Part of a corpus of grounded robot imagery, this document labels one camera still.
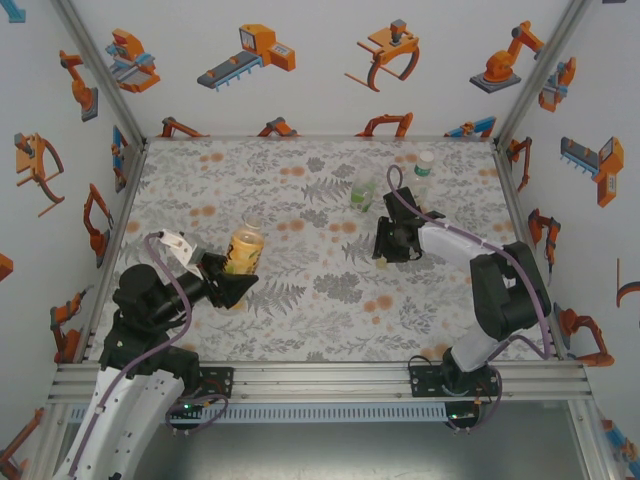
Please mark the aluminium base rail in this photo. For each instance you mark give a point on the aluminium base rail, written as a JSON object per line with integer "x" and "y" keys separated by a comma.
{"x": 320, "y": 382}

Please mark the clear bottle white green label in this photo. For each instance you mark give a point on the clear bottle white green label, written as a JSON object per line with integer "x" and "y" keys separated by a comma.
{"x": 422, "y": 172}

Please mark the clear bottle yellow tea label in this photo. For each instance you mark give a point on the clear bottle yellow tea label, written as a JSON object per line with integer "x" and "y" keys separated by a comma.
{"x": 245, "y": 250}

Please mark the aluminium frame post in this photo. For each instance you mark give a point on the aluminium frame post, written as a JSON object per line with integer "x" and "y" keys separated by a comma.
{"x": 545, "y": 65}
{"x": 95, "y": 65}

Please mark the clear bottle green lime label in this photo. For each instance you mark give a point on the clear bottle green lime label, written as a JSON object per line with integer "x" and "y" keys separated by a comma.
{"x": 362, "y": 197}

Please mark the pale yellow bottle cap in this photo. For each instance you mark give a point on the pale yellow bottle cap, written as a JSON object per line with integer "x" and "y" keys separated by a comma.
{"x": 382, "y": 262}

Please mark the aluminium side rail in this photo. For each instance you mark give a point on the aluminium side rail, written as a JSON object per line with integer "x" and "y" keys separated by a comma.
{"x": 514, "y": 200}
{"x": 132, "y": 175}

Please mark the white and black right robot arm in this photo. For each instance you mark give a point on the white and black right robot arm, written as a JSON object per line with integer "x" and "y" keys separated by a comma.
{"x": 460, "y": 245}

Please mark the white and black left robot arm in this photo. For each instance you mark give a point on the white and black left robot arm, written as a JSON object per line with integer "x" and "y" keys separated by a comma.
{"x": 135, "y": 425}

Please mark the floral table cloth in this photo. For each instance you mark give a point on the floral table cloth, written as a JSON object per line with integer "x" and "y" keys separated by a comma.
{"x": 225, "y": 165}

